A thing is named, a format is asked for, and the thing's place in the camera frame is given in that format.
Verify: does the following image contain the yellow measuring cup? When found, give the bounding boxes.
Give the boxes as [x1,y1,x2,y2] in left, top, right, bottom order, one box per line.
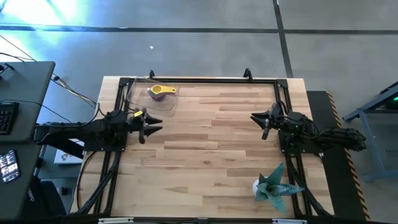
[150,84,177,96]

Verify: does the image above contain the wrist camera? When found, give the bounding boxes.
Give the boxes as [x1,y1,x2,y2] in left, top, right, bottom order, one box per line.
[269,103,283,118]
[105,110,125,124]

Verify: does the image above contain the black office chair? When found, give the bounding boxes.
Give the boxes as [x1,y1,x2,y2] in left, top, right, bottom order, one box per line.
[21,177,68,218]

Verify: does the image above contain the black keyboard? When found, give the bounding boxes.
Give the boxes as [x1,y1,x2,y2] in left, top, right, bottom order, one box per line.
[0,101,20,136]

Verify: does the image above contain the white box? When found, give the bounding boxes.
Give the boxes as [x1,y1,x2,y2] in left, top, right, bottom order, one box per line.
[54,138,85,165]

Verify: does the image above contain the teal artificial plant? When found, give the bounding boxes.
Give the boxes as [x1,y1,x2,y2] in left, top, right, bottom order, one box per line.
[254,161,305,215]

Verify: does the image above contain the blue-grey metal stand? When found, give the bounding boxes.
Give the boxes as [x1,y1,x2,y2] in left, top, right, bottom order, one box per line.
[343,81,398,183]

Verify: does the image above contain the black aluminium table frame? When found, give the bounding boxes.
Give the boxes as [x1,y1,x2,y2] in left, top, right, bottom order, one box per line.
[71,77,333,218]

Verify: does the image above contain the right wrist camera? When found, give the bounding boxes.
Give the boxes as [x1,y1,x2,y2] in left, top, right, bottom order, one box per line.
[269,103,283,118]

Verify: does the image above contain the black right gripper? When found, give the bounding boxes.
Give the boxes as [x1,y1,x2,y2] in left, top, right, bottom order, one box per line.
[250,107,289,140]

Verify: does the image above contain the black hazard-striped floor mat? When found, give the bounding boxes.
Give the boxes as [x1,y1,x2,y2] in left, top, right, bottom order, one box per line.
[306,90,371,221]

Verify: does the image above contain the black floor cable bundle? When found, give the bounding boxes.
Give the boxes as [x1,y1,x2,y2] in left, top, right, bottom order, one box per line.
[51,73,98,108]

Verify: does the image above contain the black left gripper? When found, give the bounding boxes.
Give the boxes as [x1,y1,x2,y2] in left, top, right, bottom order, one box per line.
[126,110,163,144]

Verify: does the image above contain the clear plastic basket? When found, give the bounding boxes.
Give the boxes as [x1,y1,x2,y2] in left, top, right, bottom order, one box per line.
[126,76,180,118]

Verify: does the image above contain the black desk support beam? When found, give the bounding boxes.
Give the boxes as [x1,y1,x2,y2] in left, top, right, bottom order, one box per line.
[46,141,85,159]

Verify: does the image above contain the white bracket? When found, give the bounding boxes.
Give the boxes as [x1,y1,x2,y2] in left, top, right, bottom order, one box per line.
[272,218,307,224]
[98,217,134,224]

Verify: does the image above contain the dark grey side desk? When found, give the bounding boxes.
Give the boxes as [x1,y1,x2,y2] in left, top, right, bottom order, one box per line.
[0,139,44,220]

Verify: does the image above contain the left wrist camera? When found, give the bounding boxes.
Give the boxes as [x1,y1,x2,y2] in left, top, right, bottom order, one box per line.
[105,110,125,124]

